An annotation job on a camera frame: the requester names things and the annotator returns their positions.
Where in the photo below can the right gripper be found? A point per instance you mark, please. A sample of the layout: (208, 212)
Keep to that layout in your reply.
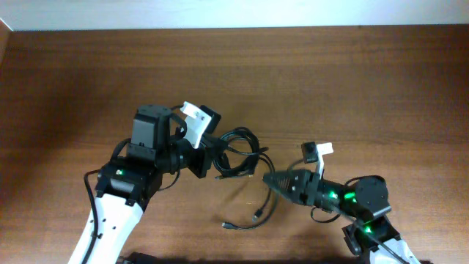
(307, 183)

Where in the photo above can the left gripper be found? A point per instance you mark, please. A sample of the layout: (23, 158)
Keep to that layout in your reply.
(208, 146)

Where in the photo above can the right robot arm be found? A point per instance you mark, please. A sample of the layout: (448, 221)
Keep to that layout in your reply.
(362, 200)

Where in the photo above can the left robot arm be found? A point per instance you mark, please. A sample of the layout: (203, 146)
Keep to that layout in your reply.
(161, 143)

